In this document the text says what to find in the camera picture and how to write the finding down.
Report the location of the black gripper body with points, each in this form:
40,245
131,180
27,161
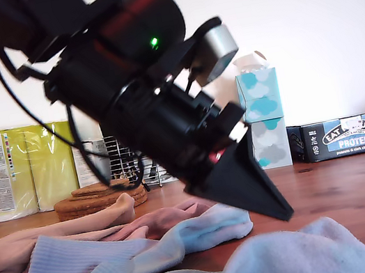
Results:
167,128

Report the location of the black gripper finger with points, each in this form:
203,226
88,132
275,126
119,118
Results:
248,188

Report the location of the light blue ribbed sock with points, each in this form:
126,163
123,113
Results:
296,258
84,260

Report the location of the grey cloud tissue box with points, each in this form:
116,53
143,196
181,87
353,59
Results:
275,141

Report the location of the round cork trivet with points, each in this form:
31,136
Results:
142,200
63,205

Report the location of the square cork coaster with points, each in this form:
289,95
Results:
83,194
99,185

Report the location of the small white carton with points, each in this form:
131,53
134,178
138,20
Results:
82,171

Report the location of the turquoise cloud tissue box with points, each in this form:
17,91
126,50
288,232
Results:
260,94

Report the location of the white tissue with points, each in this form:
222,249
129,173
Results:
254,62

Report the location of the black protein bar box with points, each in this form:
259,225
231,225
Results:
356,141

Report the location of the yellow-green kitchen roll pack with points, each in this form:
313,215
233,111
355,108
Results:
43,168

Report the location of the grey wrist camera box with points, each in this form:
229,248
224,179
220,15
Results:
221,43

